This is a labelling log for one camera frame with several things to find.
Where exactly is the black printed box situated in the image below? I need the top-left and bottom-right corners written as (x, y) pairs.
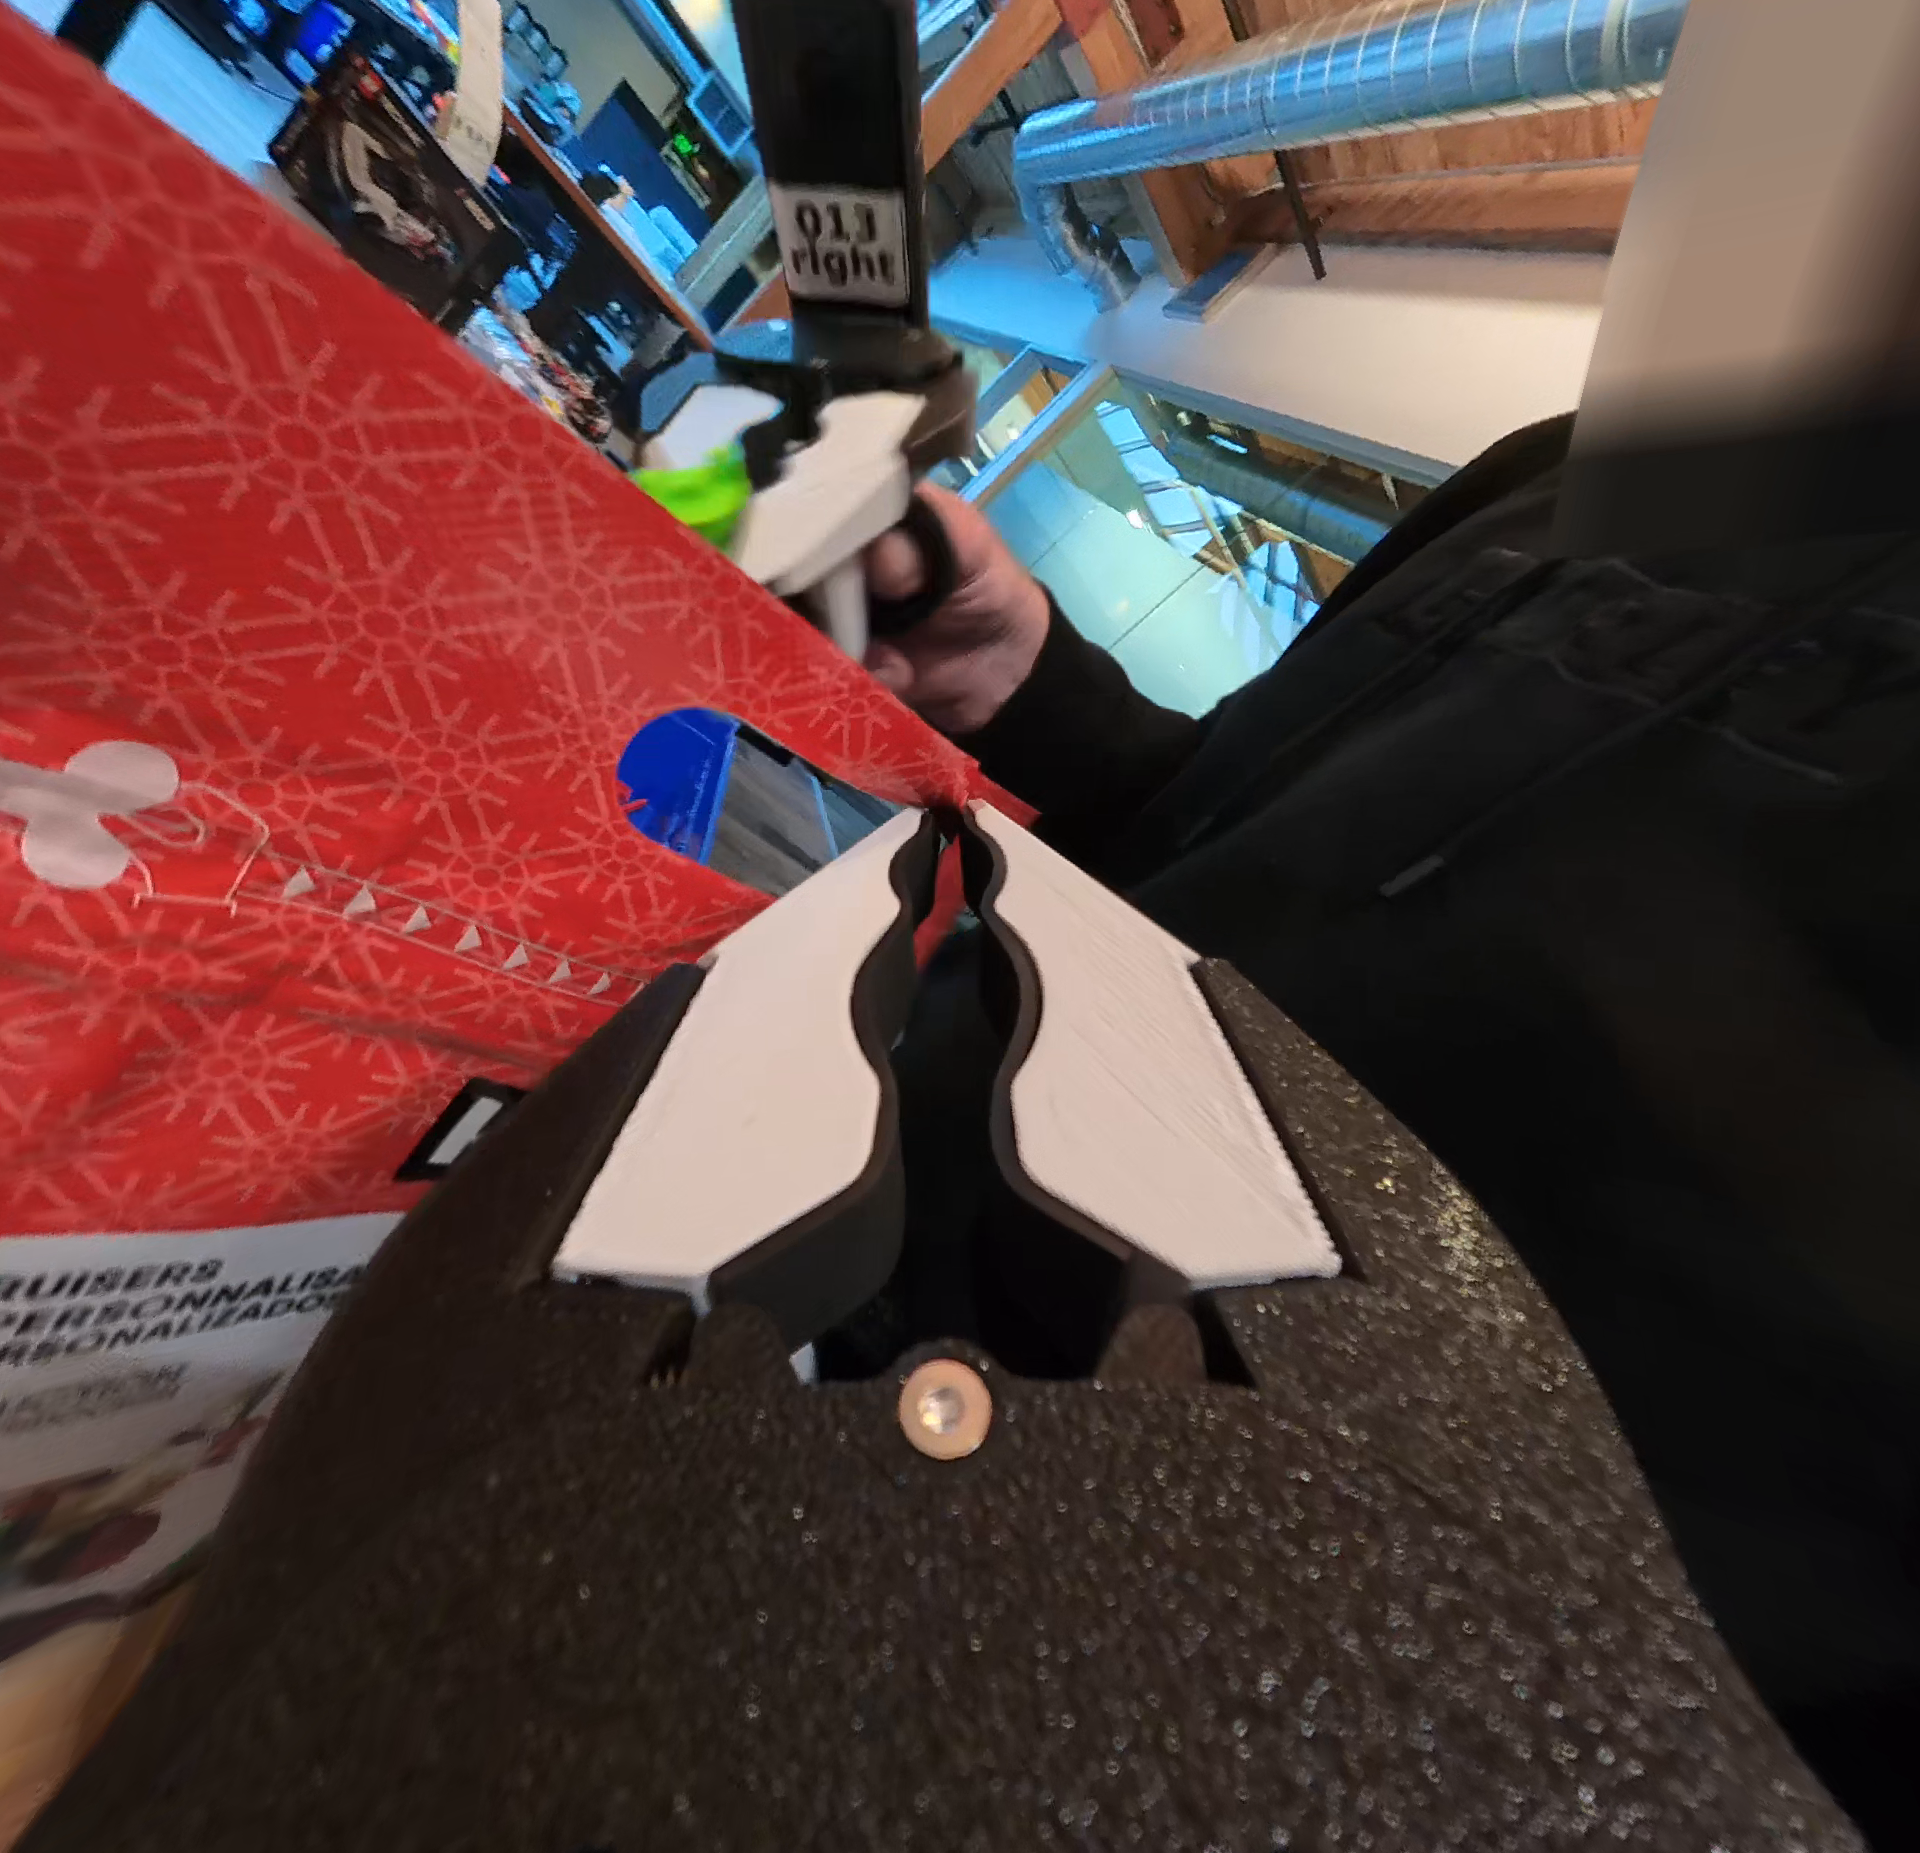
top-left (271, 46), bottom-right (508, 323)

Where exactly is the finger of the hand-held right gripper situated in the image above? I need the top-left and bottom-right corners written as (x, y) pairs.
top-left (658, 385), bottom-right (786, 471)

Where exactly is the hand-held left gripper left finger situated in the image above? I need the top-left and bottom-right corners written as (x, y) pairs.
top-left (552, 807), bottom-right (939, 1380)

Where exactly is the printed toy set bag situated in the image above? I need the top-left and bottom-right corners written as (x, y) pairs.
top-left (0, 0), bottom-right (1037, 1735)

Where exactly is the person's right hand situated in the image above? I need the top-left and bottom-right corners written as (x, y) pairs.
top-left (861, 479), bottom-right (1057, 741)

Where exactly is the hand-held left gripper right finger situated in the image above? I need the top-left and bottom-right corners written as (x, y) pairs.
top-left (960, 799), bottom-right (1343, 1302)

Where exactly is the large blue plastic bin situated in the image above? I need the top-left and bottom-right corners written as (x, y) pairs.
top-left (621, 704), bottom-right (740, 851)

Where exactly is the lime green toy piece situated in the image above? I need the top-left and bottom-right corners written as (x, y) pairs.
top-left (627, 445), bottom-right (752, 549)

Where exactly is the silver ventilation duct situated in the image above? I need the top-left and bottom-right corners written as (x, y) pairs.
top-left (1012, 0), bottom-right (1712, 191)

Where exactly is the person's right forearm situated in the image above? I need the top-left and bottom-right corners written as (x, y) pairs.
top-left (960, 601), bottom-right (1503, 870)

